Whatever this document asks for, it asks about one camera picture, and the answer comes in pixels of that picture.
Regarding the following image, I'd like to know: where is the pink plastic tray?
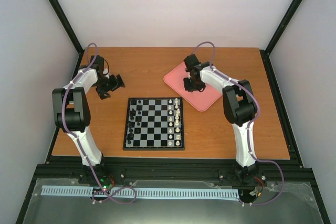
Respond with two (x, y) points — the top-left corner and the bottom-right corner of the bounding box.
(163, 62), (222, 112)

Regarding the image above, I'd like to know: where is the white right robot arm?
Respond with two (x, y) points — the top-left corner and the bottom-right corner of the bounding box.
(183, 54), (258, 184)

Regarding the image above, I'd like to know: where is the black and white chessboard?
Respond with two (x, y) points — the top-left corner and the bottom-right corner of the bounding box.
(123, 97), (185, 150)

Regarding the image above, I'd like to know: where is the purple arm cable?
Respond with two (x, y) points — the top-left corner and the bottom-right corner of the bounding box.
(191, 41), (285, 207)
(62, 42), (137, 206)

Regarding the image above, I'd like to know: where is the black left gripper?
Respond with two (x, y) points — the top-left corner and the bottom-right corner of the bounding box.
(94, 74), (125, 100)

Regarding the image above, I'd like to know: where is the light blue cable duct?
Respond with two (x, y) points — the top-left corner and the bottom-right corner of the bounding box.
(40, 185), (239, 201)

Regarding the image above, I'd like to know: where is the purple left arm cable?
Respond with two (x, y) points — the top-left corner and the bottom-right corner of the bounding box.
(62, 42), (137, 206)

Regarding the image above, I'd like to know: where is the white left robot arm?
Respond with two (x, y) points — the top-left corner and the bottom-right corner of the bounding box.
(52, 55), (125, 184)

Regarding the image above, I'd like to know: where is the black aluminium frame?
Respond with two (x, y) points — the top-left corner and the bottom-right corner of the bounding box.
(16, 0), (330, 223)

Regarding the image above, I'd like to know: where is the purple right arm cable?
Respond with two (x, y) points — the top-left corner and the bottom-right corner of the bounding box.
(191, 41), (285, 207)

